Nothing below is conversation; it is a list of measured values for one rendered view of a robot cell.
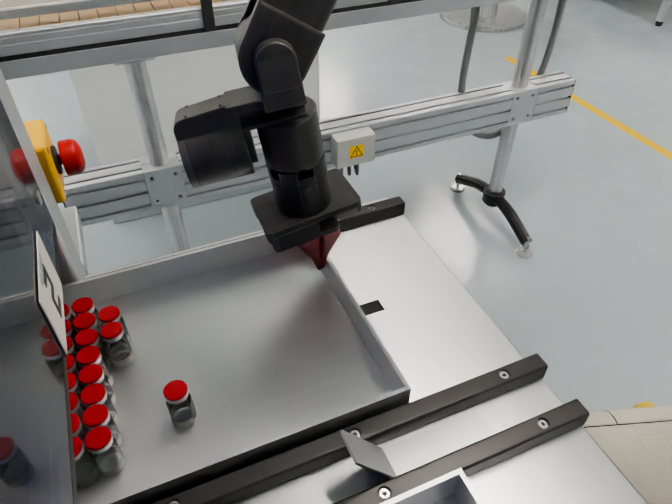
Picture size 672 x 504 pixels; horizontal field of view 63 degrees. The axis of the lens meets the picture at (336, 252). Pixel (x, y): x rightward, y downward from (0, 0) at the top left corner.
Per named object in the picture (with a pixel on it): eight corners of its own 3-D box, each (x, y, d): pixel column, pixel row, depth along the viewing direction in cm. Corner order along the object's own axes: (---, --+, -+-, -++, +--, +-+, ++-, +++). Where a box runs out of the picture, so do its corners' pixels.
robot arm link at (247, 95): (293, 36, 42) (280, 17, 49) (144, 70, 41) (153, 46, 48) (322, 175, 49) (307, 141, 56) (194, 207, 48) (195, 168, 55)
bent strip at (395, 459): (353, 498, 45) (354, 463, 41) (338, 466, 47) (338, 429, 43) (497, 437, 49) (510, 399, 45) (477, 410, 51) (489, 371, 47)
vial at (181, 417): (175, 432, 49) (165, 405, 47) (170, 413, 51) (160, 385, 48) (199, 424, 50) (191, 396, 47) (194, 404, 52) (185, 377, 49)
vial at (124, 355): (113, 370, 54) (99, 341, 51) (110, 354, 56) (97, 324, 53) (136, 363, 55) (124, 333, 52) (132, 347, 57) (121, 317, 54)
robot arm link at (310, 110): (320, 108, 47) (307, 78, 51) (240, 127, 46) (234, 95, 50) (331, 173, 52) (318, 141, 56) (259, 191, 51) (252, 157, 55)
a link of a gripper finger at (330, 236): (271, 262, 65) (252, 201, 59) (326, 240, 66) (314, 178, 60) (290, 301, 60) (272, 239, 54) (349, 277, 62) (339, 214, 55)
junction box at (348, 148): (337, 169, 159) (337, 142, 153) (330, 161, 162) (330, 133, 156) (374, 160, 162) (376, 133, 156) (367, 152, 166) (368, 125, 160)
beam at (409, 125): (73, 229, 142) (58, 191, 134) (71, 211, 148) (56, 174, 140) (566, 112, 190) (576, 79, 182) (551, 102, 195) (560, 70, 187)
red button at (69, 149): (54, 185, 62) (41, 154, 59) (52, 167, 65) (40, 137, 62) (89, 178, 63) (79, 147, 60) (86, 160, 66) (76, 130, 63)
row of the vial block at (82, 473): (72, 492, 45) (53, 464, 42) (60, 336, 58) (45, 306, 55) (100, 482, 46) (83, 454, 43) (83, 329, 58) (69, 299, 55)
